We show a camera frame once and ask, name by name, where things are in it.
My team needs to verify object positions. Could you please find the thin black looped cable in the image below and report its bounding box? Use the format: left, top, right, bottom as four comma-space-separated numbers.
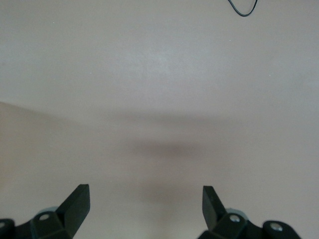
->
227, 0, 259, 17

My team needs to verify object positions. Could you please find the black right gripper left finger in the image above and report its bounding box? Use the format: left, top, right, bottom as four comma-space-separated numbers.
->
0, 184, 90, 239

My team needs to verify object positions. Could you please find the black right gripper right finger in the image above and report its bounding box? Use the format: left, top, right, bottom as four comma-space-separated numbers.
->
198, 185, 303, 239

